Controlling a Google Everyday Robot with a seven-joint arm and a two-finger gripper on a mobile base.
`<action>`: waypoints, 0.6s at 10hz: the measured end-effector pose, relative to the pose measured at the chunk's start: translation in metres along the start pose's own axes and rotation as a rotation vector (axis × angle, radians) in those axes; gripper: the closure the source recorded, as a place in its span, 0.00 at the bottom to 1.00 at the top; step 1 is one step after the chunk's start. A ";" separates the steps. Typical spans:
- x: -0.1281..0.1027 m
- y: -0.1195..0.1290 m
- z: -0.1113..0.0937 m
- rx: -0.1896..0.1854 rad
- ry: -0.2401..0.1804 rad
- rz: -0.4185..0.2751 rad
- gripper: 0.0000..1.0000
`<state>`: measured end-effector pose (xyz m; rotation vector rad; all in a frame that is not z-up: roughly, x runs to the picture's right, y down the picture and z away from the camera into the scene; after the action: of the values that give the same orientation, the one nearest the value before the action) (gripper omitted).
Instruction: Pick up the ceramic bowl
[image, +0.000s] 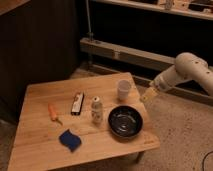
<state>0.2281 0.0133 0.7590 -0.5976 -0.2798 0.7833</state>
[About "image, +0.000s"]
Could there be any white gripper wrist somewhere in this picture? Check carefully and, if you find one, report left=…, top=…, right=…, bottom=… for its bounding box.
left=140, top=73, right=174, bottom=103

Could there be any dark ceramic bowl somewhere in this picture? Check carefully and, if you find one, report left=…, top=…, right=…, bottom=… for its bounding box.
left=108, top=106, right=143, bottom=138

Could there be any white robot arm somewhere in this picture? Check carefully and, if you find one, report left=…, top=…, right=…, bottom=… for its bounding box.
left=140, top=52, right=213, bottom=102

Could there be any white plastic cup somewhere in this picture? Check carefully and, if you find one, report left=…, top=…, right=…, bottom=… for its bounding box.
left=117, top=80, right=131, bottom=100

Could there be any long wooden bench beam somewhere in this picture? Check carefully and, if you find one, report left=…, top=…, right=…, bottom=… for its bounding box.
left=80, top=38, right=175, bottom=72

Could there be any small white bottle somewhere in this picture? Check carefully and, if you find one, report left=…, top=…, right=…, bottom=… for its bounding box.
left=91, top=96, right=103, bottom=124

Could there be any wooden table leg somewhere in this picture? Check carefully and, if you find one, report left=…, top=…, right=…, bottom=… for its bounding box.
left=135, top=152, right=145, bottom=163

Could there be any black and white box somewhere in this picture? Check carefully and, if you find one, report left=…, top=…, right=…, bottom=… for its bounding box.
left=71, top=92, right=84, bottom=115

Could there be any metal pole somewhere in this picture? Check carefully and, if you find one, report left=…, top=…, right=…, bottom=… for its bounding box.
left=85, top=0, right=93, bottom=41

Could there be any blue sponge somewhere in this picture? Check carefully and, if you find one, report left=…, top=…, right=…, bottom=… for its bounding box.
left=59, top=130, right=81, bottom=152

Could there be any upper wooden shelf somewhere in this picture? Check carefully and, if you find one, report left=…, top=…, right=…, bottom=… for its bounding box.
left=92, top=0, right=213, bottom=21

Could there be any orange carrot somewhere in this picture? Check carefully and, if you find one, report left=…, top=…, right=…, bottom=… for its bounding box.
left=48, top=104, right=63, bottom=125

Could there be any black cable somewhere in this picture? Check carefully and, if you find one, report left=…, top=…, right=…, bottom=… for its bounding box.
left=201, top=150, right=213, bottom=171

